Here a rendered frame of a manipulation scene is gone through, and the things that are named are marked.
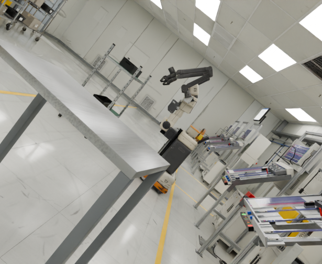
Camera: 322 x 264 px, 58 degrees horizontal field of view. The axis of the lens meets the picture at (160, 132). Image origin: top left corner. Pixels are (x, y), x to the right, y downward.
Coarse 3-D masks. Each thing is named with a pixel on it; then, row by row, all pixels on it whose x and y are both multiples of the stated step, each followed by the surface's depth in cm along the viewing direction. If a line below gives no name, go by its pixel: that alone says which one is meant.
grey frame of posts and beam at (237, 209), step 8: (320, 192) 280; (240, 208) 286; (232, 216) 288; (304, 216) 281; (224, 224) 289; (216, 232) 290; (208, 240) 291; (200, 248) 295; (248, 248) 214; (240, 256) 214
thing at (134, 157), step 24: (0, 48) 95; (24, 72) 92; (48, 72) 111; (48, 96) 90; (72, 96) 105; (24, 120) 139; (72, 120) 87; (96, 120) 99; (120, 120) 131; (0, 144) 142; (96, 144) 85; (120, 144) 95; (144, 144) 122; (120, 168) 83; (144, 168) 90; (120, 192) 82; (144, 192) 123; (96, 216) 83; (120, 216) 125; (72, 240) 85; (96, 240) 127
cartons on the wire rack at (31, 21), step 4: (32, 0) 639; (36, 0) 651; (40, 0) 659; (36, 4) 657; (40, 4) 668; (24, 12) 680; (24, 16) 681; (28, 16) 680; (32, 16) 686; (24, 20) 682; (28, 20) 681; (32, 20) 681; (36, 20) 692; (28, 24) 682; (32, 24) 690; (36, 24) 702; (40, 24) 719; (32, 28) 702; (36, 28) 716
